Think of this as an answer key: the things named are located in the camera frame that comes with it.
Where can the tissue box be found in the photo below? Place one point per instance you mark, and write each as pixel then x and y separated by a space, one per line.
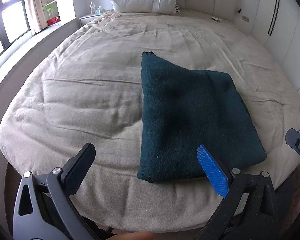
pixel 99 10

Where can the person's bare leg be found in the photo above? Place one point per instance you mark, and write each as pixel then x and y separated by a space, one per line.
pixel 135 235

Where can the large window with dark frame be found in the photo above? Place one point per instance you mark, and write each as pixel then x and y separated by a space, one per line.
pixel 7 15

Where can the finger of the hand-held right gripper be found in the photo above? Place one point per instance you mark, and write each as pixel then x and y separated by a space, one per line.
pixel 298 142

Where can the small white object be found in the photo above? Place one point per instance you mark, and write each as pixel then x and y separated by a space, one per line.
pixel 216 18

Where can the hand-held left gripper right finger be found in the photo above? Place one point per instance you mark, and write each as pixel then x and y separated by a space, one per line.
pixel 212 170

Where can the bed with beige sheet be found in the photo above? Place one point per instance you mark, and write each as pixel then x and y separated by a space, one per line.
pixel 90 80

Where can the white wardrobe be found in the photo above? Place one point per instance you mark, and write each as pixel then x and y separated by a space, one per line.
pixel 290 42

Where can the white nightstand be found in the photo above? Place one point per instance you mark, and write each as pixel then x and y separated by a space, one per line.
pixel 90 18

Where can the red item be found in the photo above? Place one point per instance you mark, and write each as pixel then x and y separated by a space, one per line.
pixel 53 20

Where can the beige curtain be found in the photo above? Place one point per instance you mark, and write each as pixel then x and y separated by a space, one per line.
pixel 36 5

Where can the wall outlet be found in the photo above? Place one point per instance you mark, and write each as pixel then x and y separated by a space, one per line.
pixel 245 18

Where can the black white patterned pillow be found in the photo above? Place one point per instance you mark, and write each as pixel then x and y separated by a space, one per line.
pixel 177 8

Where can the clear water bottle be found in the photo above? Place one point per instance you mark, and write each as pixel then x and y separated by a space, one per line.
pixel 92 8

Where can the teal knit sweater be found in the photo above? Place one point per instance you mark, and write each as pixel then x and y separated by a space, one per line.
pixel 185 110

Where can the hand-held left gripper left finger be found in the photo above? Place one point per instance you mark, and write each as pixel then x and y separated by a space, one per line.
pixel 80 167

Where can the green item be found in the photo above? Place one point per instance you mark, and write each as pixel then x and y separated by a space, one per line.
pixel 49 10

